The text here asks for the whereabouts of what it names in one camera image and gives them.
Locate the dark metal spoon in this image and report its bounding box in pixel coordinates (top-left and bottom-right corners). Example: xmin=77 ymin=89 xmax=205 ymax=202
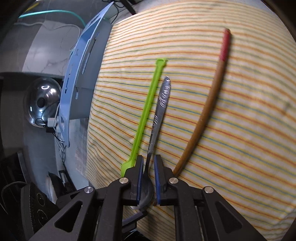
xmin=131 ymin=76 xmax=171 ymax=209

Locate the green plastic spoon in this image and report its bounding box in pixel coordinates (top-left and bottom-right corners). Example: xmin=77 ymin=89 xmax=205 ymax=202
xmin=120 ymin=58 xmax=168 ymax=177

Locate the striped yellow cloth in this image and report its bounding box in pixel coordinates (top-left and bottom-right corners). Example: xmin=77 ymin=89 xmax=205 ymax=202
xmin=85 ymin=1 xmax=295 ymax=240

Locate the blue plastic utensil basket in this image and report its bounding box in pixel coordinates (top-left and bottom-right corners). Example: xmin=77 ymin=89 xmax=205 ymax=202
xmin=57 ymin=3 xmax=113 ymax=147

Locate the steel pot lid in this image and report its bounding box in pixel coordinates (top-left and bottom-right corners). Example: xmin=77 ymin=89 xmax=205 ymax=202
xmin=23 ymin=77 xmax=62 ymax=128

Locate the black camera box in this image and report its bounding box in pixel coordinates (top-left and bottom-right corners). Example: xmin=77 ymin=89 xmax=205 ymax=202
xmin=21 ymin=183 xmax=59 ymax=240

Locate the white cable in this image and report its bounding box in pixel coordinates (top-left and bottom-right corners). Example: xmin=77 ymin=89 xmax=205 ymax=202
xmin=14 ymin=22 xmax=82 ymax=52

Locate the green hose cable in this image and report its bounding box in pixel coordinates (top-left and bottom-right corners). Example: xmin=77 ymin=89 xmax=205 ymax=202
xmin=18 ymin=9 xmax=87 ymax=27

